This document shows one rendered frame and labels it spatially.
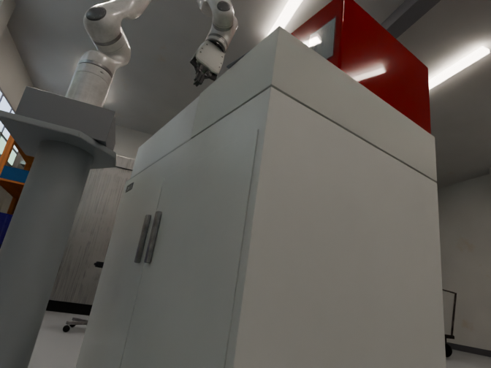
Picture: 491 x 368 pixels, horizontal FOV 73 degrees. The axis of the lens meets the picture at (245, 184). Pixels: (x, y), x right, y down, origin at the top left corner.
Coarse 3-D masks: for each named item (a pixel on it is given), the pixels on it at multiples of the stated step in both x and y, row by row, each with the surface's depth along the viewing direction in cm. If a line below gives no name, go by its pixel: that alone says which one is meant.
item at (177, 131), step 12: (192, 108) 97; (180, 120) 103; (192, 120) 94; (156, 132) 123; (168, 132) 110; (180, 132) 100; (144, 144) 133; (156, 144) 118; (168, 144) 106; (180, 144) 96; (144, 156) 127; (156, 156) 113; (144, 168) 122
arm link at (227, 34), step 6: (234, 18) 125; (234, 24) 124; (210, 30) 122; (216, 30) 120; (222, 30) 120; (228, 30) 120; (234, 30) 125; (222, 36) 119; (228, 36) 121; (228, 42) 122
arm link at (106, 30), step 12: (120, 0) 124; (132, 0) 127; (144, 0) 131; (96, 12) 115; (108, 12) 117; (120, 12) 120; (132, 12) 127; (84, 24) 117; (96, 24) 115; (108, 24) 117; (120, 24) 122; (96, 36) 118; (108, 36) 119; (120, 36) 123
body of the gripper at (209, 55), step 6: (204, 42) 118; (210, 42) 118; (216, 42) 118; (198, 48) 118; (204, 48) 116; (210, 48) 117; (216, 48) 119; (222, 48) 120; (198, 54) 114; (204, 54) 116; (210, 54) 117; (216, 54) 118; (222, 54) 120; (198, 60) 114; (204, 60) 115; (210, 60) 117; (216, 60) 118; (222, 60) 120; (204, 66) 117; (210, 66) 116; (216, 66) 118; (204, 72) 120; (210, 72) 119; (216, 72) 118
